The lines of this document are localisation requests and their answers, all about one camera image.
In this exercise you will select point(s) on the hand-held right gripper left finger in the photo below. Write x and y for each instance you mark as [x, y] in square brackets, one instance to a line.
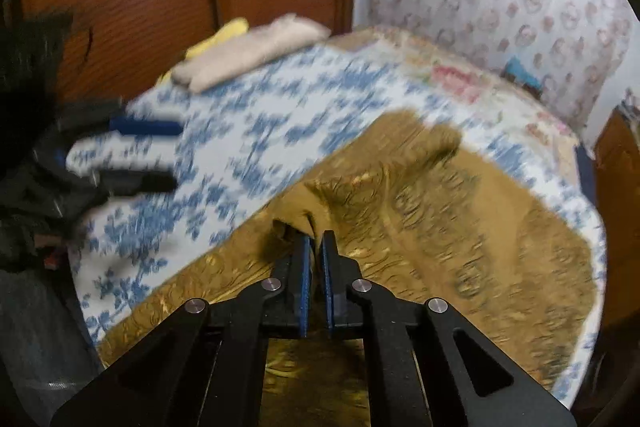
[304, 292]

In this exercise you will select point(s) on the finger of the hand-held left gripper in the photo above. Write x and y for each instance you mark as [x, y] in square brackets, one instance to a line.
[145, 127]
[145, 182]

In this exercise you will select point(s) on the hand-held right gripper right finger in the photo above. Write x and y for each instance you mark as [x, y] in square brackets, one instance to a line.
[327, 292]

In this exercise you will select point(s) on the golden brown patterned garment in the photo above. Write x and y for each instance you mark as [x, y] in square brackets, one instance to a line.
[425, 232]

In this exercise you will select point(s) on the bed with floral sheet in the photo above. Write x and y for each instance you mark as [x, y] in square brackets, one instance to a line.
[240, 117]

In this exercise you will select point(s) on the yellow folded cloth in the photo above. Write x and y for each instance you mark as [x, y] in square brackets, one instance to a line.
[227, 32]

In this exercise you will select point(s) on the beige folded cloth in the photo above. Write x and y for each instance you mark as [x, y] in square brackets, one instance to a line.
[250, 49]

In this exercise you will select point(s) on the navy mattress side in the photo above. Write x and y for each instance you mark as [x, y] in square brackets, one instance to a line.
[585, 177]

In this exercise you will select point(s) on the blue box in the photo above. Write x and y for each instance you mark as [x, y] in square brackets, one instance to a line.
[517, 69]

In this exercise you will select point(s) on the wooden sideboard cabinet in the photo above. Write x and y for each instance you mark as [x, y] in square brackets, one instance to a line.
[617, 157]

